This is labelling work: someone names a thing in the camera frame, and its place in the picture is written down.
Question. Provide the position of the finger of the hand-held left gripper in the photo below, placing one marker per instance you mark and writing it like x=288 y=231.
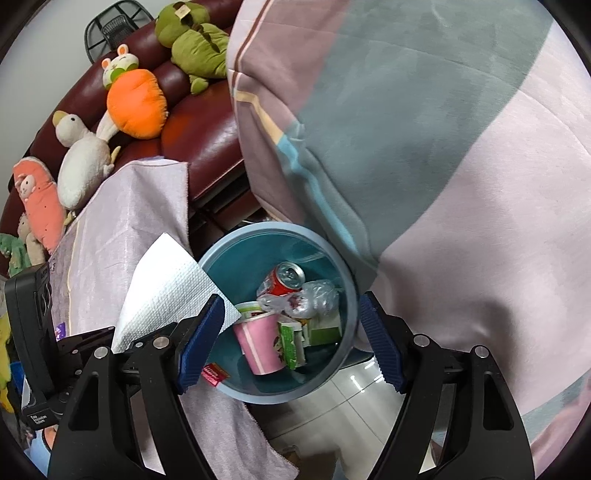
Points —
x=87 y=339

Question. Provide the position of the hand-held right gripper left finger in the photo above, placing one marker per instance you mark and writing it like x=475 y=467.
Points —
x=203 y=337

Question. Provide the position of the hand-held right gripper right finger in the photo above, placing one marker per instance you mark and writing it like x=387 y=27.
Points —
x=383 y=346

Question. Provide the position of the pink paper cup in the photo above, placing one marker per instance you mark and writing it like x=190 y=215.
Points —
x=258 y=344

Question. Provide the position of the white bottle green label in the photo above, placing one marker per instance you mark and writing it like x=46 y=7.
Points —
x=251 y=308

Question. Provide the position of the green carton box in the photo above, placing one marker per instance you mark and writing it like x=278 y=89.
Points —
x=325 y=330

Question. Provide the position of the white paper towel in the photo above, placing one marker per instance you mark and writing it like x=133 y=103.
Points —
x=161 y=286

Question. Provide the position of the clear plastic bag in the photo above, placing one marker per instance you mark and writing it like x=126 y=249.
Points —
x=314 y=297

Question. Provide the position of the teal plastic bin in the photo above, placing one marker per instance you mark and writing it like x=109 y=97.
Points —
x=277 y=383

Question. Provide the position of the green white printed carton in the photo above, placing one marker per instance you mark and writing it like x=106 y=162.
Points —
x=291 y=344

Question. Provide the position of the red soda can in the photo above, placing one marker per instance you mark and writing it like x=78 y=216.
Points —
x=281 y=279

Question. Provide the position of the person's left forearm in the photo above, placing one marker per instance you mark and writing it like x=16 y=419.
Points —
x=44 y=450

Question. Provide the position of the pink red tag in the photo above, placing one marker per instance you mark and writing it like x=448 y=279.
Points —
x=214 y=374

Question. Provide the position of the yellow plush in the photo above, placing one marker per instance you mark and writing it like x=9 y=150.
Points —
x=4 y=369

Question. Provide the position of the light green dinosaur plush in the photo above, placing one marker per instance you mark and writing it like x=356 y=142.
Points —
x=11 y=254

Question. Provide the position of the beige doll plush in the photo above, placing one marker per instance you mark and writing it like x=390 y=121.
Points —
x=32 y=244

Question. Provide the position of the pink carrot bunny plush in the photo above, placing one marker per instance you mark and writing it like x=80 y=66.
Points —
x=39 y=203

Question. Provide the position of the purple floral tablecloth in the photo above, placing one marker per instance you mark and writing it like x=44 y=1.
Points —
x=129 y=207

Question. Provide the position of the white duck plush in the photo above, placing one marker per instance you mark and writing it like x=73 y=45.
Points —
x=81 y=170

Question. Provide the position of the plaid pink grey blanket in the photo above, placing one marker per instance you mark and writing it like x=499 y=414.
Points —
x=438 y=161

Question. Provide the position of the dark red leather sofa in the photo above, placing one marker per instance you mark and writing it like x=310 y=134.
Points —
x=198 y=124

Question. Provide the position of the orange carrot bunny plush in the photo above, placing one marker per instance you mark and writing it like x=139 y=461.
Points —
x=136 y=104

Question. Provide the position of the olive green dinosaur plush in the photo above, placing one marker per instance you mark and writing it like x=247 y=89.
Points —
x=198 y=50

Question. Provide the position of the black mesh office chair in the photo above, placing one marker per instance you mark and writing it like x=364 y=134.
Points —
x=111 y=27

